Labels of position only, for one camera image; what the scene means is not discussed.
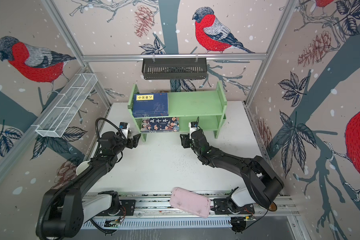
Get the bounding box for plush toy brown white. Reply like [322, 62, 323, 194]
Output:
[268, 203, 278, 212]

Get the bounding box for white mesh wall tray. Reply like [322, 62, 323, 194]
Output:
[36, 73, 98, 138]

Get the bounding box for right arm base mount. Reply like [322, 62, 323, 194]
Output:
[211, 198, 255, 215]

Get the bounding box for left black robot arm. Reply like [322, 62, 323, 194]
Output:
[36, 118, 141, 240]

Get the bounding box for black hanging wire basket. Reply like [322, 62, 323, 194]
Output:
[142, 58, 208, 80]

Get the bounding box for pink plastic case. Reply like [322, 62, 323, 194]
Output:
[170, 187, 211, 218]

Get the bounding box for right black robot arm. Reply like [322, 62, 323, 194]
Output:
[180, 130, 284, 214]

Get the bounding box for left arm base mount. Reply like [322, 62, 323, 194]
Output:
[96, 200, 136, 217]

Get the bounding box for blue book yellow label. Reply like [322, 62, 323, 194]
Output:
[133, 112, 169, 118]
[132, 93, 169, 113]

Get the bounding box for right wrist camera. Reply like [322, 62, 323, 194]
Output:
[189, 121, 199, 139]

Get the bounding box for green wooden two-tier shelf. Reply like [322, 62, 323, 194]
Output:
[127, 80, 228, 143]

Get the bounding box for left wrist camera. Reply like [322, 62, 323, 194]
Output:
[119, 122, 130, 139]

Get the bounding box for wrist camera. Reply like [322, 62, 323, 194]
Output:
[189, 121, 199, 139]
[119, 122, 130, 139]

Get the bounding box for colourful illustrated history book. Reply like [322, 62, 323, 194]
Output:
[141, 117, 180, 132]

